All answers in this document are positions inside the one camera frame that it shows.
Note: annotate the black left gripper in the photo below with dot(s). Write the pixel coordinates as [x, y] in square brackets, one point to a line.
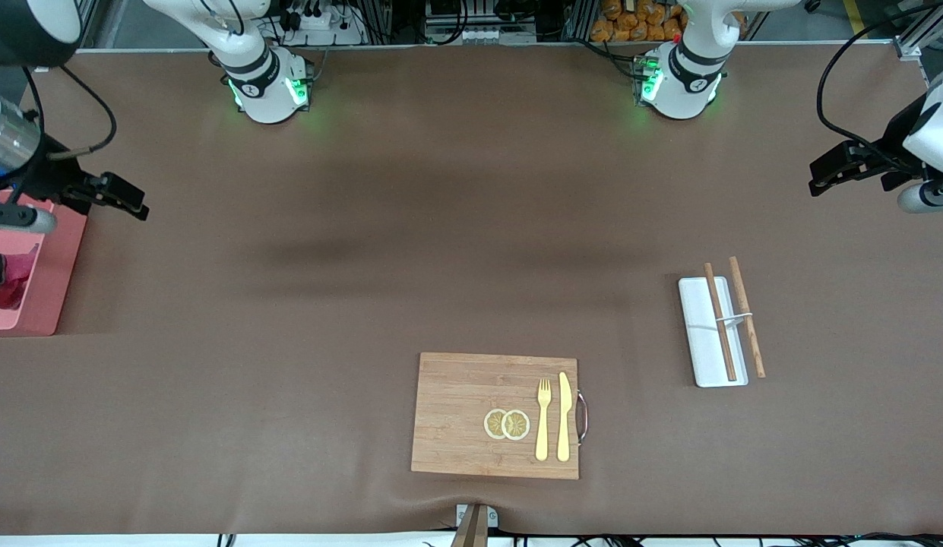
[894, 146]

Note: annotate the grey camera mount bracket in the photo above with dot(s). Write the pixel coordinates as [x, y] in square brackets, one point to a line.
[475, 524]

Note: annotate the white rectangular tray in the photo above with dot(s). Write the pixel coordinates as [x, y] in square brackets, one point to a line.
[699, 342]

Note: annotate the yellow fork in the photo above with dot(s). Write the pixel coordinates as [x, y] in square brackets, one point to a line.
[542, 425]

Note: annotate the bamboo cutting board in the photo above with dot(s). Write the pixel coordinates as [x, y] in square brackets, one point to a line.
[463, 403]

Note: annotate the orange packaged snacks pile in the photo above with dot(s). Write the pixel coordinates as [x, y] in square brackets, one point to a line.
[638, 19]

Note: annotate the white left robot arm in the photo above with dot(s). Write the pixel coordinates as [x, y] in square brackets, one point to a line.
[684, 83]

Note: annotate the lemon slice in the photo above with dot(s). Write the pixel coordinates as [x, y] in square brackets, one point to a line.
[517, 425]
[492, 423]

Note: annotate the aluminium frame post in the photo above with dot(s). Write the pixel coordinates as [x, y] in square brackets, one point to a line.
[923, 30]

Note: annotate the yellow knife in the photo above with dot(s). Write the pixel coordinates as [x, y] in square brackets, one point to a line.
[564, 418]

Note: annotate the white power strip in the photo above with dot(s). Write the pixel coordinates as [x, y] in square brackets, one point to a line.
[319, 26]

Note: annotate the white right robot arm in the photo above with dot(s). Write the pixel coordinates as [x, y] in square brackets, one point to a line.
[262, 91]

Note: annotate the red and grey cloth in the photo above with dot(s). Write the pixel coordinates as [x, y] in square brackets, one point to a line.
[7, 285]

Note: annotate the pink plastic box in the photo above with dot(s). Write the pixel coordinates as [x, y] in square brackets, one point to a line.
[53, 273]

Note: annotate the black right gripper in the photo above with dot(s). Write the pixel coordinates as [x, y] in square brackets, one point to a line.
[50, 178]

